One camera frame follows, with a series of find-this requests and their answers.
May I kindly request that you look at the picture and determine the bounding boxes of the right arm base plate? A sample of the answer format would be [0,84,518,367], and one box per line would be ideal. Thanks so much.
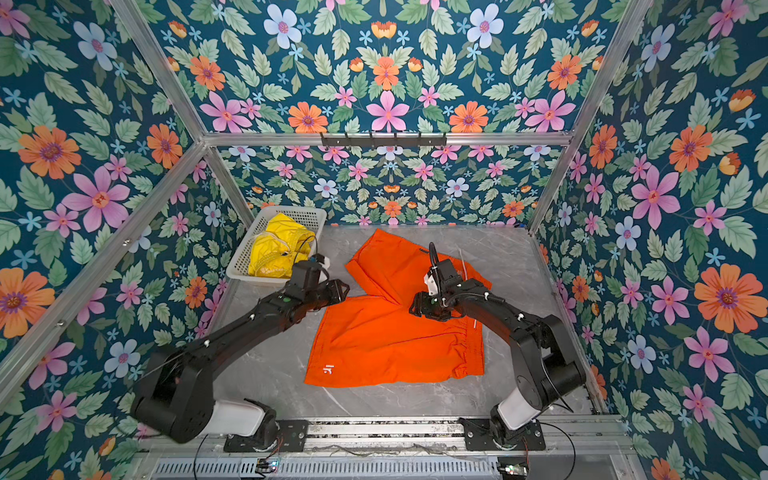
[458,417,546,451]

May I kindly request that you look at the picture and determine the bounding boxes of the yellow shorts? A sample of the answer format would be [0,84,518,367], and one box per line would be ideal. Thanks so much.
[248,213,316,279]

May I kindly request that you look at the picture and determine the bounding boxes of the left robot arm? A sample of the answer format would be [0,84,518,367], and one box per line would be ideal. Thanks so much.
[130,255,350,451]

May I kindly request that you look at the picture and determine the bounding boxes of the black hook rail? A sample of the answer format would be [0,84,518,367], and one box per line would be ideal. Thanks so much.
[320,133,448,148]

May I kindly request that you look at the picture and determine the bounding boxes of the aluminium mounting rail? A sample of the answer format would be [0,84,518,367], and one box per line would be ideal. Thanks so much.
[136,415,635,460]

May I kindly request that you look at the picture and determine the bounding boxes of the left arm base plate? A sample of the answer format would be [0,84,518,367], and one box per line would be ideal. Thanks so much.
[223,420,309,453]

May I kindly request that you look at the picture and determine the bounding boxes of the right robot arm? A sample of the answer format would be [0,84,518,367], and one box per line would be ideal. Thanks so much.
[409,280,587,448]

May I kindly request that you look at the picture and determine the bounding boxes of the orange shorts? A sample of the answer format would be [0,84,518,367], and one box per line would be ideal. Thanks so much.
[305,230,485,388]

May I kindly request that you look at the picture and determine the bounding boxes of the white vented cable duct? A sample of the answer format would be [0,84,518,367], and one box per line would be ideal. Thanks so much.
[151,457,501,479]

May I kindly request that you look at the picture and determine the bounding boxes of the white plastic basket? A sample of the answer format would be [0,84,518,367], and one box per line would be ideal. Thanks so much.
[226,206,327,286]

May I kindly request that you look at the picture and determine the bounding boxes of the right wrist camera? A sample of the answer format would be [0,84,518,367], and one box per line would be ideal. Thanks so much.
[424,259,463,297]

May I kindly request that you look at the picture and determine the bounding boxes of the aluminium frame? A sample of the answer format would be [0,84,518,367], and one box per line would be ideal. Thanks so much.
[0,0,652,415]

